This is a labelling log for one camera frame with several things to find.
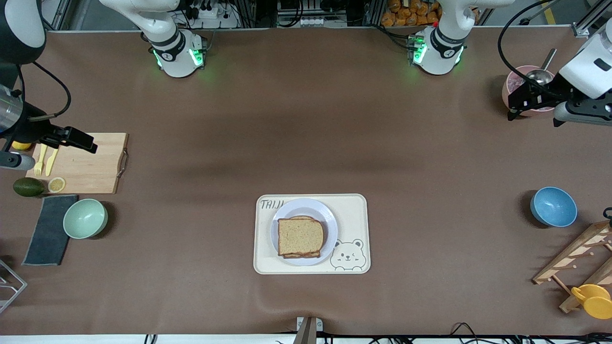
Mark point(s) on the wooden drying rack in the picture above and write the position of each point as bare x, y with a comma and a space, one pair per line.
569, 258

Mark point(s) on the cream bear print tray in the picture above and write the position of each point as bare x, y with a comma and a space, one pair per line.
354, 210

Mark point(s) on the mint green bowl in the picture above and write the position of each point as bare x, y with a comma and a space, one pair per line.
85, 219

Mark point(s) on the yellow plastic cup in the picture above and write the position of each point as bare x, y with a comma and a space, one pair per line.
595, 301

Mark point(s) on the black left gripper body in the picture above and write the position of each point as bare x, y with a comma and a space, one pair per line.
550, 91

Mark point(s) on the blue bowl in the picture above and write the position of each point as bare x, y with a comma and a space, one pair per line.
553, 207

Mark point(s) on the white round plate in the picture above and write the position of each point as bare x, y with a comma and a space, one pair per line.
330, 224

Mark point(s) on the plain brown bread slice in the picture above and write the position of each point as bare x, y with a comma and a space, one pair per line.
300, 235

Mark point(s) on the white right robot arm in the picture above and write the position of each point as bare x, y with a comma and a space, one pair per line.
173, 48

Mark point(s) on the whole yellow lemon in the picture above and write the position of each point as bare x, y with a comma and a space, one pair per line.
21, 145

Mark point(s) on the metal scoop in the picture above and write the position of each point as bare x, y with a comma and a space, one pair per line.
540, 74

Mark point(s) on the lemon slice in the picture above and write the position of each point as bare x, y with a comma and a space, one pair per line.
56, 184

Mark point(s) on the pink bowl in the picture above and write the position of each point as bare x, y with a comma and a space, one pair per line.
514, 83

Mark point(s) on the bag of orange buns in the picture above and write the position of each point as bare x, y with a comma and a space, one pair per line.
411, 12

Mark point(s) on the yellow plastic fork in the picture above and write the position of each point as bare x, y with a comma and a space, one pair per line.
41, 160

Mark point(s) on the yellow plastic knife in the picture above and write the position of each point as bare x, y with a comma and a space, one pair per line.
51, 160

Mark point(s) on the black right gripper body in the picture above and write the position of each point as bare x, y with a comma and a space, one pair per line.
32, 125

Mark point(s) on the dark grey cloth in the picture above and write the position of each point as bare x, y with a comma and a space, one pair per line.
48, 231

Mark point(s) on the wooden cutting board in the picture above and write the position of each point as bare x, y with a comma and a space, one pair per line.
91, 167

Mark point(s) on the green avocado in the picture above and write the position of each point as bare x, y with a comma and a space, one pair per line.
27, 187

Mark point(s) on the white power strip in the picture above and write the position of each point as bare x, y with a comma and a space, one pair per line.
213, 13

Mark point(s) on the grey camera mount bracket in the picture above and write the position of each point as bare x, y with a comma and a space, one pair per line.
306, 329

